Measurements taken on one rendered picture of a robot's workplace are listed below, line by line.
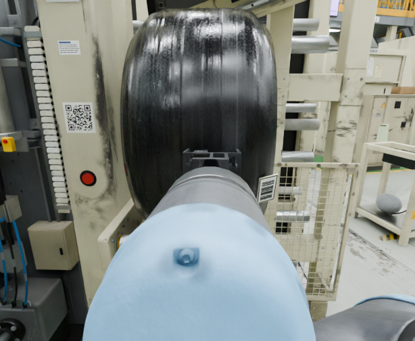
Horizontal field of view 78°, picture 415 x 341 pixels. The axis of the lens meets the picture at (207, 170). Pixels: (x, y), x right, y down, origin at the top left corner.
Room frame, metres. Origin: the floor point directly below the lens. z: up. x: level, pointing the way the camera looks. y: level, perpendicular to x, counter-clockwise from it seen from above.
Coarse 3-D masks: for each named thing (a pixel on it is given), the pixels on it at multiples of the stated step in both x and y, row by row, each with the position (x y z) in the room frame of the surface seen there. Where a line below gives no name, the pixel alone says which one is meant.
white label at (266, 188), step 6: (276, 174) 0.46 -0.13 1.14; (264, 180) 0.45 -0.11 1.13; (270, 180) 0.45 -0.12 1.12; (276, 180) 0.46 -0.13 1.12; (258, 186) 0.45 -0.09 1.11; (264, 186) 0.45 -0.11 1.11; (270, 186) 0.46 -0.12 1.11; (258, 192) 0.45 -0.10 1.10; (264, 192) 0.46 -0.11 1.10; (270, 192) 0.46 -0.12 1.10; (258, 198) 0.46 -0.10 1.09; (264, 198) 0.46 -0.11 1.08; (270, 198) 0.47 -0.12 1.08
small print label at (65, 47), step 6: (60, 42) 0.65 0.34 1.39; (66, 42) 0.65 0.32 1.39; (72, 42) 0.65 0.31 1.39; (78, 42) 0.65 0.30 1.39; (60, 48) 0.65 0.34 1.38; (66, 48) 0.65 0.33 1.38; (72, 48) 0.65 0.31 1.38; (78, 48) 0.65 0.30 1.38; (60, 54) 0.65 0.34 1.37; (66, 54) 0.65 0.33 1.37; (72, 54) 0.65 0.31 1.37; (78, 54) 0.65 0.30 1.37
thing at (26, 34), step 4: (36, 16) 0.68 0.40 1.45; (32, 20) 0.68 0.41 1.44; (36, 20) 0.68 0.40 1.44; (32, 24) 0.68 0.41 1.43; (40, 24) 0.69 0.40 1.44; (24, 32) 0.67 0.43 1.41; (28, 32) 0.67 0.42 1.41; (32, 32) 0.67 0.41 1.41; (36, 32) 0.67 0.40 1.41; (40, 32) 0.67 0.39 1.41; (24, 36) 0.67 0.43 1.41; (28, 36) 0.67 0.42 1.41; (32, 36) 0.67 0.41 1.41; (36, 36) 0.67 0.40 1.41; (40, 36) 0.67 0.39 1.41; (56, 208) 0.67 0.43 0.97; (60, 208) 0.67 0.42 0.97; (64, 208) 0.67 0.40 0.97; (68, 208) 0.67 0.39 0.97
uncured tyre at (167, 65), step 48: (144, 48) 0.51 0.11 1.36; (192, 48) 0.50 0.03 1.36; (240, 48) 0.49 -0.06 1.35; (144, 96) 0.46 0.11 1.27; (192, 96) 0.45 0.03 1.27; (240, 96) 0.45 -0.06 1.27; (144, 144) 0.44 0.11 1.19; (192, 144) 0.44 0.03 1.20; (240, 144) 0.43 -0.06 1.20; (144, 192) 0.46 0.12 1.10
